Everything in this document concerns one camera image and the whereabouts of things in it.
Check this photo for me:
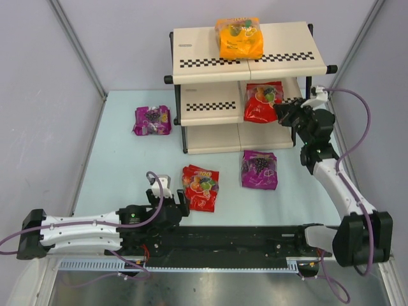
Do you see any red fruit gummy bag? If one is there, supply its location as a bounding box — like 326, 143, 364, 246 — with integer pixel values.
244, 81, 284, 124
182, 164, 219, 213

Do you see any orange mango gummy bag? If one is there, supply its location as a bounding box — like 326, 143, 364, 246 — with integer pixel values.
214, 17, 264, 60

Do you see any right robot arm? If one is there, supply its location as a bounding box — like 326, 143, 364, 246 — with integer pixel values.
274, 99, 393, 267

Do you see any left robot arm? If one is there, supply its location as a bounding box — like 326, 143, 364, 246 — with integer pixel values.
17, 189, 190, 260

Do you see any beige three-tier shelf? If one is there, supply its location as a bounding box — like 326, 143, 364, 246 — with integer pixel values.
164, 22, 338, 154

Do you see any purple grape gummy bag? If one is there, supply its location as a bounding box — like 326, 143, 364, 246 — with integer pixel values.
133, 105, 171, 136
241, 150, 278, 190

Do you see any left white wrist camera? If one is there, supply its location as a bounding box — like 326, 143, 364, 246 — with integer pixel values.
150, 175, 171, 198

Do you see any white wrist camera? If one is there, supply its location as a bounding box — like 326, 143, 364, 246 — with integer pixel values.
150, 175, 171, 198
301, 85, 328, 109

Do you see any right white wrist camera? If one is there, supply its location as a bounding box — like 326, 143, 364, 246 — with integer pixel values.
301, 85, 328, 109

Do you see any grey cable duct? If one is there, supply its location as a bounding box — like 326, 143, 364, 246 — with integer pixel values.
59, 256, 319, 272

